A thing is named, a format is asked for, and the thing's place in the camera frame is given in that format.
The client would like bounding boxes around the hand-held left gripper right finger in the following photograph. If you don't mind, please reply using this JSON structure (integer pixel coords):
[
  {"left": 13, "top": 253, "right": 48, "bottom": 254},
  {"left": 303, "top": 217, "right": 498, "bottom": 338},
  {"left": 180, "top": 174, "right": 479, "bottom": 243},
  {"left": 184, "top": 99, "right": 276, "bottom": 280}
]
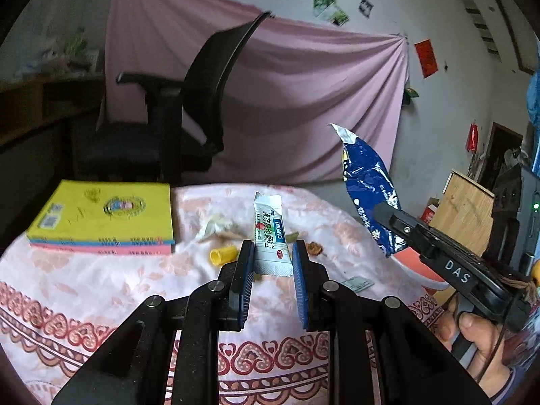
[{"left": 292, "top": 240, "right": 492, "bottom": 405}]

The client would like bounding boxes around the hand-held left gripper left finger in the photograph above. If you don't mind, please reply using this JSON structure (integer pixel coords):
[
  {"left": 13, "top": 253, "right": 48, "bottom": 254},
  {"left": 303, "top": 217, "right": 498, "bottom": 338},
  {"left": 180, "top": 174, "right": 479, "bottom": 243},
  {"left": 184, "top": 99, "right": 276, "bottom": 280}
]
[{"left": 51, "top": 240, "right": 256, "bottom": 405}]

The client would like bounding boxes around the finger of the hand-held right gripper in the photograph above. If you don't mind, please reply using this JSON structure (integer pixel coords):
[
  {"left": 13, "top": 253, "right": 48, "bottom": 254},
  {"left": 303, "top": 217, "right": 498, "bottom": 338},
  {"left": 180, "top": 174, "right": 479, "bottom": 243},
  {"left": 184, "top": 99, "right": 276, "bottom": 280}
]
[{"left": 372, "top": 201, "right": 436, "bottom": 259}]

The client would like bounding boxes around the orange basin with white rim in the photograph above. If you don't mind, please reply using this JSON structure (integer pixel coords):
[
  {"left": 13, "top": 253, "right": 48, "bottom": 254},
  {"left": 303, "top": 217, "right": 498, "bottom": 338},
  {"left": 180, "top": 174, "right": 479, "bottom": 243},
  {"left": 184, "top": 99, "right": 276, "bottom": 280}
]
[{"left": 390, "top": 248, "right": 449, "bottom": 293}]

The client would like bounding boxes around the blue snack wrapper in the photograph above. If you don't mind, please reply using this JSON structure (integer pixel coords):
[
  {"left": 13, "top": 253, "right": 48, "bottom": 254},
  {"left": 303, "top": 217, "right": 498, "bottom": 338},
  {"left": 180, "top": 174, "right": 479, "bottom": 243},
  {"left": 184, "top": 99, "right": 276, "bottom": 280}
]
[{"left": 330, "top": 123, "right": 408, "bottom": 259}]

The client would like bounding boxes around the white sachet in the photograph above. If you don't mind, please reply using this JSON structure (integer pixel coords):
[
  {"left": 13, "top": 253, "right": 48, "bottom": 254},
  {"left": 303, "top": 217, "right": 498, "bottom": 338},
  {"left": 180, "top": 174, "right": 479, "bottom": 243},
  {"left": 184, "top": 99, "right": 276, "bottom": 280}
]
[{"left": 252, "top": 191, "right": 293, "bottom": 278}]

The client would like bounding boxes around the white paper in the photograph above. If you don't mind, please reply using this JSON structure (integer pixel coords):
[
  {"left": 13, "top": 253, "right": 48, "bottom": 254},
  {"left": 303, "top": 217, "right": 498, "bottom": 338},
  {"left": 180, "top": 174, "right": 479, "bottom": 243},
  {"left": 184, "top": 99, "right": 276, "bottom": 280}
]
[{"left": 196, "top": 214, "right": 242, "bottom": 244}]

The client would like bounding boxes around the person's right forearm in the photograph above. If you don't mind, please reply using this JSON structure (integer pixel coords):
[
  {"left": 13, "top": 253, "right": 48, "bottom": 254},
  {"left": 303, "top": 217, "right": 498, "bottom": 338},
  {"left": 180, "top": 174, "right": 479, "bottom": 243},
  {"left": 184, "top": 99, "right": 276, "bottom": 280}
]
[{"left": 489, "top": 365, "right": 533, "bottom": 405}]

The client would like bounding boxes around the person's right hand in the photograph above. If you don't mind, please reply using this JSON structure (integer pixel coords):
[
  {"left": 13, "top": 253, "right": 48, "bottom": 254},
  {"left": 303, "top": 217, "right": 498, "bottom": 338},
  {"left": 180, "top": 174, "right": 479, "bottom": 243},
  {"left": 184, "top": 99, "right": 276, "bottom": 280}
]
[{"left": 436, "top": 310, "right": 530, "bottom": 399}]

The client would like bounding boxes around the yellow plastic cap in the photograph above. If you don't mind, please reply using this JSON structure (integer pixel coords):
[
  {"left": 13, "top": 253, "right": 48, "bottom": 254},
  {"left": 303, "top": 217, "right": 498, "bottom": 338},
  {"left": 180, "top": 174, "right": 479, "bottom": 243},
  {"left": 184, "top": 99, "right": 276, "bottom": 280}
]
[{"left": 210, "top": 245, "right": 236, "bottom": 266}]

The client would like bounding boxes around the wooden cabinet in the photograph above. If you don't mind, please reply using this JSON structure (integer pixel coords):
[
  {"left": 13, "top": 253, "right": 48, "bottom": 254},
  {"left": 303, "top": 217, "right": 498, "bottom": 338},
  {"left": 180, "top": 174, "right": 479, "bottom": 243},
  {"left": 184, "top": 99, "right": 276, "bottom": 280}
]
[{"left": 430, "top": 169, "right": 495, "bottom": 259}]

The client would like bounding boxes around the small green white card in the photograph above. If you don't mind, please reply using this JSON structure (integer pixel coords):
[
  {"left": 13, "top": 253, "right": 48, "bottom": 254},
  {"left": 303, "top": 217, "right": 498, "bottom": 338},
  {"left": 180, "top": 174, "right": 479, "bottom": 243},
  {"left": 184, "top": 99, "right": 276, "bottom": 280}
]
[{"left": 341, "top": 276, "right": 374, "bottom": 293}]

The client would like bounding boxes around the floral tablecloth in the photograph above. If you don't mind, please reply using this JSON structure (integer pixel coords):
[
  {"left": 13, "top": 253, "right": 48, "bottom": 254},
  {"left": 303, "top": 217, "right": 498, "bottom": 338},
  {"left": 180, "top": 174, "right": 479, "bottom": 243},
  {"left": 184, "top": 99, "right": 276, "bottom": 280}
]
[{"left": 0, "top": 182, "right": 448, "bottom": 405}]

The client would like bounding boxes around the pink book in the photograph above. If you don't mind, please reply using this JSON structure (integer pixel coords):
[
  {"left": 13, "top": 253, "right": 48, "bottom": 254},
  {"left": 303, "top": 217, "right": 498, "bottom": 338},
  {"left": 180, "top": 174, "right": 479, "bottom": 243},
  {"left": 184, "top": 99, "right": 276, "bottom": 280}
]
[{"left": 29, "top": 240, "right": 175, "bottom": 257}]

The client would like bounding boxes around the yellow book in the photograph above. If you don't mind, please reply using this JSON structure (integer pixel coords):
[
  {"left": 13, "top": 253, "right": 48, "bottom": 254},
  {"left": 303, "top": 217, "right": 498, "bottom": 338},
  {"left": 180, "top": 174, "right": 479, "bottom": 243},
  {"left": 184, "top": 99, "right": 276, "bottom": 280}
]
[{"left": 26, "top": 179, "right": 176, "bottom": 246}]

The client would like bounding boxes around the pink hanging cloth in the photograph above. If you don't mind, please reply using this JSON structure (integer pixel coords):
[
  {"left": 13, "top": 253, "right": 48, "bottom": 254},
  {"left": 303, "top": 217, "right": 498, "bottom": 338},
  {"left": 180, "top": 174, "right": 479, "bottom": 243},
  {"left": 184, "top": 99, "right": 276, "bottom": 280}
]
[{"left": 103, "top": 0, "right": 411, "bottom": 184}]

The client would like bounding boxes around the black office chair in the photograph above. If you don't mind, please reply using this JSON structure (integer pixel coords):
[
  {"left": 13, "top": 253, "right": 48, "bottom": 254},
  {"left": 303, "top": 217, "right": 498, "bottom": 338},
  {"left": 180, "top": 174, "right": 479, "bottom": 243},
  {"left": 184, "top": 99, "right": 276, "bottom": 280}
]
[{"left": 70, "top": 10, "right": 273, "bottom": 184}]

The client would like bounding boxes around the light blue hanging cloth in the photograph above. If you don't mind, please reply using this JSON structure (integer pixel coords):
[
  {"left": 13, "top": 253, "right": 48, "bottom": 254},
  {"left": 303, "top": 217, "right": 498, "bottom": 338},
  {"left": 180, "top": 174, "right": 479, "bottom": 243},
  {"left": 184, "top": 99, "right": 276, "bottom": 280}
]
[{"left": 525, "top": 73, "right": 540, "bottom": 122}]

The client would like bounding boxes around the wooden desk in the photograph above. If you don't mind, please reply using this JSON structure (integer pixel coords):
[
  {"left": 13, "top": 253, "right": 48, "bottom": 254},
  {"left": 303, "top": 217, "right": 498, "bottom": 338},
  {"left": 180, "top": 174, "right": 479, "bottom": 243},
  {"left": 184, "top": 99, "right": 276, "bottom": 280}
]
[{"left": 0, "top": 72, "right": 106, "bottom": 150}]

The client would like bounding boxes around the black cable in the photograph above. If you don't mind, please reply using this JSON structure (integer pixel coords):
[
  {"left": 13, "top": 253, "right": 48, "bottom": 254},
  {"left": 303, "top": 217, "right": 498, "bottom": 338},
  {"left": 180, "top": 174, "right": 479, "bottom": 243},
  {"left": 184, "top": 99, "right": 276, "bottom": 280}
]
[{"left": 475, "top": 321, "right": 507, "bottom": 384}]

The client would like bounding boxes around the red wall paper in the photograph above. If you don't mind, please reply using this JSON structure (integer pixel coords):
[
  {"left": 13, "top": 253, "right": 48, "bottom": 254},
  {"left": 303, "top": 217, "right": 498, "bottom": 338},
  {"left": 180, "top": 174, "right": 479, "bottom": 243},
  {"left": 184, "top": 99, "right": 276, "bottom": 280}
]
[{"left": 414, "top": 39, "right": 436, "bottom": 78}]

